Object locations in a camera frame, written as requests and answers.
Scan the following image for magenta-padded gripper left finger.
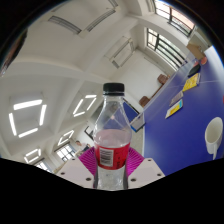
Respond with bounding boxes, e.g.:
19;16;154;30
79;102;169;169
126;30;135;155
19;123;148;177
56;146;100;190

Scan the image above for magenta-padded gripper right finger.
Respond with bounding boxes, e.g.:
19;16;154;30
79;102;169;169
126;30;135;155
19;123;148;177
125;147;166;191

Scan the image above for clear red-labelled water bottle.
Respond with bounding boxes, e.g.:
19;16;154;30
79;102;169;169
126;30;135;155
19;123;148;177
92;82;133;191

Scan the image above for small bright window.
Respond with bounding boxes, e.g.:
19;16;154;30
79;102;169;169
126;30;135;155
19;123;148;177
54;143;77;163

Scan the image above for person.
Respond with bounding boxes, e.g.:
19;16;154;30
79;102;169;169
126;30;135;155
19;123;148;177
74;140;91;156

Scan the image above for blue-framed low barrier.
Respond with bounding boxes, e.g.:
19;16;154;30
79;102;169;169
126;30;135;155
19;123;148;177
129;112;146;133

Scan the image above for blue partition screens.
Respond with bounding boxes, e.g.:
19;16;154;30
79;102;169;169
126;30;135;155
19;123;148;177
122;101;140;124

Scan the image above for yellow and blue book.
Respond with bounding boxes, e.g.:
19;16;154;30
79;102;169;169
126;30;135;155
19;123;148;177
164;98;184;120

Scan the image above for brown armchair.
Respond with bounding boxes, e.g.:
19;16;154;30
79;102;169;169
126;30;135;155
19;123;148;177
157;73;169;85
139;95;151;108

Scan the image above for white mug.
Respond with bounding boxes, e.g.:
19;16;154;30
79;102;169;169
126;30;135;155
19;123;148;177
204;116;224;160

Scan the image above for grey patterned book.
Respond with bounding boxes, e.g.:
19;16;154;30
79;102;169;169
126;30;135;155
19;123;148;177
169;90;184;107

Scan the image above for ceiling strip lights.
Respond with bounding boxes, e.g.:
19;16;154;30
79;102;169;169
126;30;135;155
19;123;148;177
8;93;98;164

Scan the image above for black zip case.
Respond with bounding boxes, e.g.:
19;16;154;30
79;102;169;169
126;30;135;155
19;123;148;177
187;63;202;78

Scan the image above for ceiling air conditioner unit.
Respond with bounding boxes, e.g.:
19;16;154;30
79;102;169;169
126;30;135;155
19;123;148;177
104;36;138;69

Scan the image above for black-framed glass door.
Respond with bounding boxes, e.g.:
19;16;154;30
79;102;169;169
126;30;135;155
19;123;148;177
146;27;187;69

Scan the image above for brown cardboard box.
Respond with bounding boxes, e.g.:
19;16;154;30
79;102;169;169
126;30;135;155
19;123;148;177
186;42;206;61

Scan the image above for long ceiling air vent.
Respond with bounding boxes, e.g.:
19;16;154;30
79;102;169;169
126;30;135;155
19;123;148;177
48;0;119;34

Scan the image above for large black-framed window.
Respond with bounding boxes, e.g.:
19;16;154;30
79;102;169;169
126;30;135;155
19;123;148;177
153;0;196;36

